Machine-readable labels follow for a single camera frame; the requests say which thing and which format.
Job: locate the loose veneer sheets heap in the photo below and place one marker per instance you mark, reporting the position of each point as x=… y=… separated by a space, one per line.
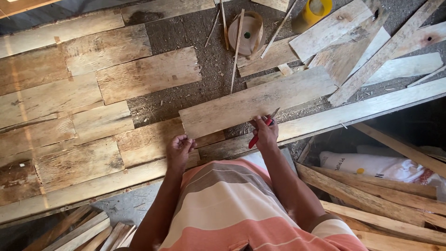
x=348 y=41

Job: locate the striped pink shirt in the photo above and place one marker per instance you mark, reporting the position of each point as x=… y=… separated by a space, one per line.
x=230 y=209

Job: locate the brown paper tape roll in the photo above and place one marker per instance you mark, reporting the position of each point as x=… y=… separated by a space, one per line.
x=248 y=38

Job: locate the heap of rough wooden slats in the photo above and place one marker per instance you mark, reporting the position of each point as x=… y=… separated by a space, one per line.
x=366 y=199

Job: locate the long wooden edge plank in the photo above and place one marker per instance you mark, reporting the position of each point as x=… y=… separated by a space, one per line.
x=348 y=114

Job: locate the wooden beam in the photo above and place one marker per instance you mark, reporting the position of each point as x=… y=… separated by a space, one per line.
x=21 y=6

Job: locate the person's left hand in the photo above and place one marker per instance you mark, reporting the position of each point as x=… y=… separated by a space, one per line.
x=177 y=157

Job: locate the person's right hand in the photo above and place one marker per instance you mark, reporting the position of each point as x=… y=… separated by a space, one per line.
x=266 y=137

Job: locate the white woven sack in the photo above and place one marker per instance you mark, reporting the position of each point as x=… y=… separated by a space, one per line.
x=376 y=166

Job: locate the yellow plastic container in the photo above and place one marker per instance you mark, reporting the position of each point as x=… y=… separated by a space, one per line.
x=315 y=12

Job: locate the red utility knife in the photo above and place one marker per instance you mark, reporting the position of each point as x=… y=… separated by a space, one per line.
x=253 y=141

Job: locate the thin wooden strip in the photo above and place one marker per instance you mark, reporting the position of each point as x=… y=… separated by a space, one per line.
x=237 y=52
x=212 y=29
x=224 y=24
x=278 y=29

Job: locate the taped veneer sheets panel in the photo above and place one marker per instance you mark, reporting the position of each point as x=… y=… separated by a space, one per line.
x=87 y=104

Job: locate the bundle of pale wooden battens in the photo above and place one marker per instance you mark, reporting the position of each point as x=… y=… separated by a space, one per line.
x=87 y=233

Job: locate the rectangular weathered veneer piece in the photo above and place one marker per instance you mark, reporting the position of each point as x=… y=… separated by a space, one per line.
x=251 y=101

